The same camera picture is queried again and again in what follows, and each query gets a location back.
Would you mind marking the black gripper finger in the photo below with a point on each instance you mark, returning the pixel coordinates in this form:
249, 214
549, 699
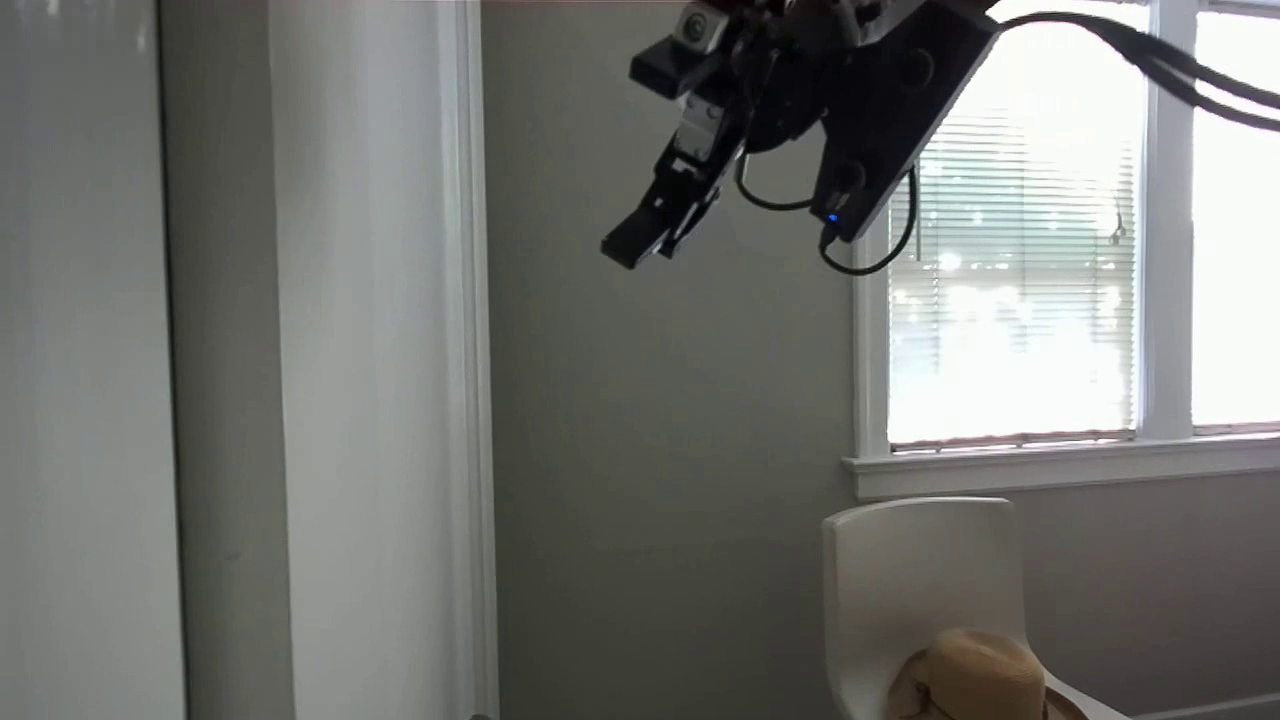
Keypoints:
693, 211
640, 226

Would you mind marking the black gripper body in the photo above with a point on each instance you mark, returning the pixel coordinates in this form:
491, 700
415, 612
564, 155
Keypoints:
747, 103

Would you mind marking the white panelled door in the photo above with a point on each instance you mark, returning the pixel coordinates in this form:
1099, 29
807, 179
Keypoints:
360, 361

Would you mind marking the white window blinds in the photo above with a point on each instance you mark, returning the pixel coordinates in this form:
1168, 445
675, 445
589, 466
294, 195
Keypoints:
1013, 293

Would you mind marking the white moulded chair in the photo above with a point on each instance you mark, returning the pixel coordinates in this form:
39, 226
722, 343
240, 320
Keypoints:
923, 584

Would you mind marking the white framed window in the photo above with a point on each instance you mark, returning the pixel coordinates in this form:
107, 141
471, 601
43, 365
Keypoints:
1065, 455

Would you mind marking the tan plush toy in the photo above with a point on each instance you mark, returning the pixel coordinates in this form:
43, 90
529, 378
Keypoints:
975, 674

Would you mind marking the white baseboard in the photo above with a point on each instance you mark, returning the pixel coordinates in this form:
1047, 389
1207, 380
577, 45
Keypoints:
1227, 706

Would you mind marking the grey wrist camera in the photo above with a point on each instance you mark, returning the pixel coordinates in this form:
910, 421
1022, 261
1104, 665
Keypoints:
681, 45

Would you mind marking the black flat mount box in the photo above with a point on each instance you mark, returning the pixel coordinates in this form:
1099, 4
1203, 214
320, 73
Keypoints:
894, 107

